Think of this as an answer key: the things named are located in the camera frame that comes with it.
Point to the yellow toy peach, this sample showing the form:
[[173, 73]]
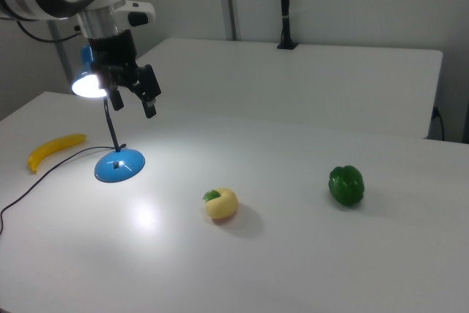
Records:
[[223, 205]]

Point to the yellow toy banana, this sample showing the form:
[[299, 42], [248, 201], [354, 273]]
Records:
[[51, 148]]

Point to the blue desk lamp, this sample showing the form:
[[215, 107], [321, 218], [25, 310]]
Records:
[[108, 171]]

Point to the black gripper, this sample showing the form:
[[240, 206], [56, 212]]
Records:
[[113, 56]]

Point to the green toy bell pepper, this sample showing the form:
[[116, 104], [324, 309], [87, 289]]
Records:
[[346, 186]]

